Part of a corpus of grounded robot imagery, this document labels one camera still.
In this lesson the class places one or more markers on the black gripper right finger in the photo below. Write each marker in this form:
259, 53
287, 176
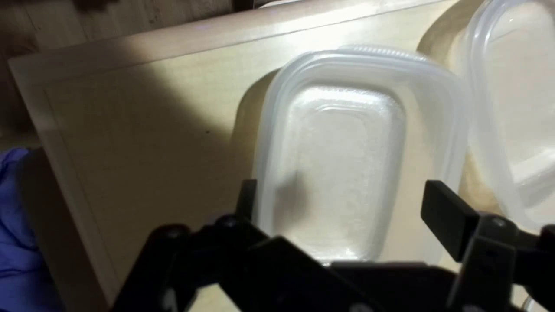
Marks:
492, 261

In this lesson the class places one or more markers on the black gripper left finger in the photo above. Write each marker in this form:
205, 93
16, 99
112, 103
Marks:
231, 271

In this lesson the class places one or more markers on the clear rectangular plastic container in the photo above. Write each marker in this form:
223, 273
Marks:
348, 174
521, 87

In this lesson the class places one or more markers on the blue purple garment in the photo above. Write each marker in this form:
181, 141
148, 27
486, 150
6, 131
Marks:
23, 243

